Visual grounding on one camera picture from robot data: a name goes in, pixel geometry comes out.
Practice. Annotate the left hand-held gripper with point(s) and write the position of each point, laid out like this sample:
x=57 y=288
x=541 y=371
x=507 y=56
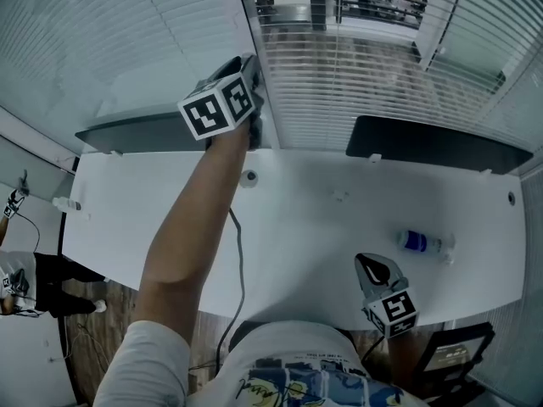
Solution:
x=212 y=108

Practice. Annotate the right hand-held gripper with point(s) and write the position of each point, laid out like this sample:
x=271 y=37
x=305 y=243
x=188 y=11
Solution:
x=392 y=312

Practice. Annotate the person's right forearm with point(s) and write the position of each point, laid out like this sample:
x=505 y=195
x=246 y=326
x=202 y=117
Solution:
x=403 y=358

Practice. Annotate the person's left forearm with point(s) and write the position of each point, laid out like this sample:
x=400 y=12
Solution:
x=191 y=235

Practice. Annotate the blue label pump bottle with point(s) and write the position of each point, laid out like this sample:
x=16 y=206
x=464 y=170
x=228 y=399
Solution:
x=415 y=241

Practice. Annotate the black tablet screen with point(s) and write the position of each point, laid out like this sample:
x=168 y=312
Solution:
x=454 y=354

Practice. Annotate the black desk divider panel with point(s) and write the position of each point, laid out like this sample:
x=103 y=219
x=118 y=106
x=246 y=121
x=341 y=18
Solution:
x=441 y=144
x=136 y=132

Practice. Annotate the black plastic-wrapped office chair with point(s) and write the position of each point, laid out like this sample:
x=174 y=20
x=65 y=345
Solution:
x=428 y=382

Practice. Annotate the small clear bottle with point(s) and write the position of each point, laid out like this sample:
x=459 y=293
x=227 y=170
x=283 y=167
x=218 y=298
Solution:
x=65 y=204

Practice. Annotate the grey door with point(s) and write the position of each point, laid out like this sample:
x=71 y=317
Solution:
x=38 y=172

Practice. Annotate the white window frame post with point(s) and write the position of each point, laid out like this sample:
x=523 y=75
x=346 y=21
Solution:
x=244 y=19

